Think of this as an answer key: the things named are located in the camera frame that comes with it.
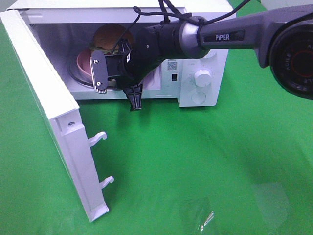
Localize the burger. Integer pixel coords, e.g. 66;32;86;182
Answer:
89;23;126;55

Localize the white microwave oven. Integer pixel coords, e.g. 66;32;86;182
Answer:
0;0;227;107

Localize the clear tape patch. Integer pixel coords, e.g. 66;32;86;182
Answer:
178;195;216;230

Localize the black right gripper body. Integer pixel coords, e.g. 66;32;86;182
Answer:
90;50;157;94

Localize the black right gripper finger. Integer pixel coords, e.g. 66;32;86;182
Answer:
123;82;143;110
118;38;132;55

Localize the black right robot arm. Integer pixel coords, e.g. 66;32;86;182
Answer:
90;4;313;110

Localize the white microwave knob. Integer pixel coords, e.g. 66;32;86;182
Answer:
194;69;212;87

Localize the white microwave door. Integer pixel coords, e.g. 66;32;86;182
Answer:
0;10;114;222

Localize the pink plate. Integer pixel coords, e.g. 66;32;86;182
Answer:
76;47;162;91

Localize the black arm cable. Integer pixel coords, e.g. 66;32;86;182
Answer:
111;0;252;56

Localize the glass microwave turntable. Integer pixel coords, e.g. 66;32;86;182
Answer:
67;57;94;91

